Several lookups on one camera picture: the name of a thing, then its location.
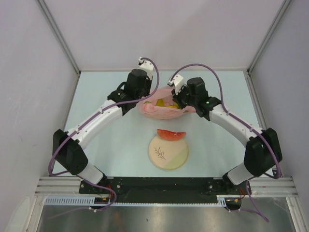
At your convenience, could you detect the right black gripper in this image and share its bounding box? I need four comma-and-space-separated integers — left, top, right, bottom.
171, 84, 197, 110

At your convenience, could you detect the pink plastic bag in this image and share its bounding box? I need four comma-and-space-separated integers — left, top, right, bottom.
137, 87, 196, 120

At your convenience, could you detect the red watermelon slice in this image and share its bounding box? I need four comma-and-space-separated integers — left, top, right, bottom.
157, 129, 186, 141

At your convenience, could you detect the round cream plate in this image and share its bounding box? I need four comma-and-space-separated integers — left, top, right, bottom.
148, 135, 189, 171

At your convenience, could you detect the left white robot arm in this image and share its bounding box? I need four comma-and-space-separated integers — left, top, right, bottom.
53, 68, 153, 193

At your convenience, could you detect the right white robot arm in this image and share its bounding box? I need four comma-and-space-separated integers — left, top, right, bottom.
168, 75, 282, 194

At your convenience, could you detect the yellow fake mango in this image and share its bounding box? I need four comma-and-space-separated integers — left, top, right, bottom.
167, 103, 181, 109

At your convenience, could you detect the yellow fake fruit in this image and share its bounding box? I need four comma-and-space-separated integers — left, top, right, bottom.
155, 99, 165, 107

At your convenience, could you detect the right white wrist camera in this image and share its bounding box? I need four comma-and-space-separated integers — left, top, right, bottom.
167, 74, 185, 95

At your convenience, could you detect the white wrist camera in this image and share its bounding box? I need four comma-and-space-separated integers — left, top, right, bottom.
138, 57, 155, 80
167, 74, 185, 95

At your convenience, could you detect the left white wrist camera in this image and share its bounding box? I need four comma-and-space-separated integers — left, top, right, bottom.
138, 57, 155, 80

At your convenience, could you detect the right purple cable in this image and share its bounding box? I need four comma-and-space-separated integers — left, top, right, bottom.
169, 63, 282, 223

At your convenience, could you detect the purple cable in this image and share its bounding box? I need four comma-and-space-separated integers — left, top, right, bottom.
48, 57, 160, 219
169, 63, 282, 223

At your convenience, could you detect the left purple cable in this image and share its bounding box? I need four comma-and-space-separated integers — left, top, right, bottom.
48, 57, 160, 219

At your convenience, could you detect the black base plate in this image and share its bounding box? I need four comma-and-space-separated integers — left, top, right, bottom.
79, 176, 252, 210

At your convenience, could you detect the white slotted cable duct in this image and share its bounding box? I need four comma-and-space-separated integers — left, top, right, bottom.
44, 195, 229, 207

